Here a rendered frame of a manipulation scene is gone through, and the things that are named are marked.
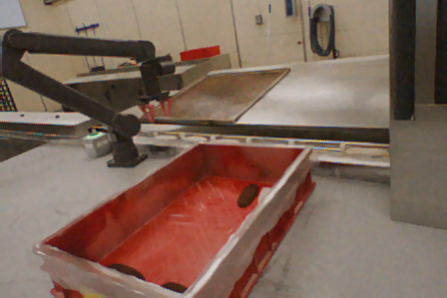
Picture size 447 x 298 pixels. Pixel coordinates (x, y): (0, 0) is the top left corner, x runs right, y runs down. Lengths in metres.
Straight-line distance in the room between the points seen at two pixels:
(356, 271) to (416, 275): 0.08
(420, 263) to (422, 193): 0.12
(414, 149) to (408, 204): 0.10
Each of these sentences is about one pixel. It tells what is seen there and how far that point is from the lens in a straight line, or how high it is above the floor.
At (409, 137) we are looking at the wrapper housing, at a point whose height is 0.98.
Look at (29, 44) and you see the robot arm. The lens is 1.01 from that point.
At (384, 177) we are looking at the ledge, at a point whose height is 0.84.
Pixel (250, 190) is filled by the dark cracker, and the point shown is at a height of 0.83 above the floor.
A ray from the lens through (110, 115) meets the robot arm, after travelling 1.09.
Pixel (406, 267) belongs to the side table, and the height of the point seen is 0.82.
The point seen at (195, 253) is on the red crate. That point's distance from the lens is 0.62.
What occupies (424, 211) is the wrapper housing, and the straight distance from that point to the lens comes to 0.66.
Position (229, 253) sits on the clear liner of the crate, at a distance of 0.44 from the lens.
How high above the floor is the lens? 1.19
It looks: 18 degrees down
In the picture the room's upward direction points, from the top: 10 degrees counter-clockwise
